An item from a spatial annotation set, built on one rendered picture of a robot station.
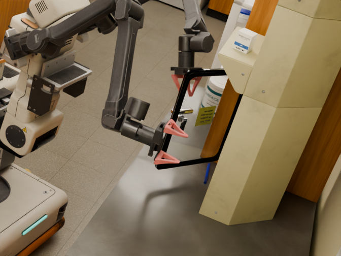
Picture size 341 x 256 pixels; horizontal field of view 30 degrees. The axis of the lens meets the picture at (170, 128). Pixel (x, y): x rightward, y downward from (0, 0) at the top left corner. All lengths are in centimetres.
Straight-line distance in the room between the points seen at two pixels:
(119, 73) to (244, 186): 55
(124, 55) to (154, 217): 54
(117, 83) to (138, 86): 305
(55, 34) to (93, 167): 179
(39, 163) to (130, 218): 188
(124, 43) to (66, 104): 253
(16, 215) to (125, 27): 126
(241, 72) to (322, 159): 64
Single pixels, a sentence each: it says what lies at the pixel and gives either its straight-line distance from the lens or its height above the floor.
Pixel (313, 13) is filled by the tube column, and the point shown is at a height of 172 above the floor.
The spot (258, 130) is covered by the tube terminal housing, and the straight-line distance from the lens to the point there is 202.
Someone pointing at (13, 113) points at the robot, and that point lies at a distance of 272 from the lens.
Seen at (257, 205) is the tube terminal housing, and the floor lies 102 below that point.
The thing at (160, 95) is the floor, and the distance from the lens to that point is 508.
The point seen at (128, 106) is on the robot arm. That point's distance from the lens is 203.
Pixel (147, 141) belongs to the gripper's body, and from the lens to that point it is 200.
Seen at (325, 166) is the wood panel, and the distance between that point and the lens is 247.
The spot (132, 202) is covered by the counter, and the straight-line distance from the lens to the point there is 215.
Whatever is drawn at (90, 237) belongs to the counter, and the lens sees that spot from 197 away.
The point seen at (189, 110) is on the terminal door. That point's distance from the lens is 218.
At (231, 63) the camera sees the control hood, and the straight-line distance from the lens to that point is 196.
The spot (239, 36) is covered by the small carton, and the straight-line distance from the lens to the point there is 202.
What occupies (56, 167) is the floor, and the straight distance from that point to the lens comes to 390.
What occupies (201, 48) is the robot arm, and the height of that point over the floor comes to 144.
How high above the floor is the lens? 219
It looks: 28 degrees down
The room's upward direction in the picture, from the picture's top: 18 degrees clockwise
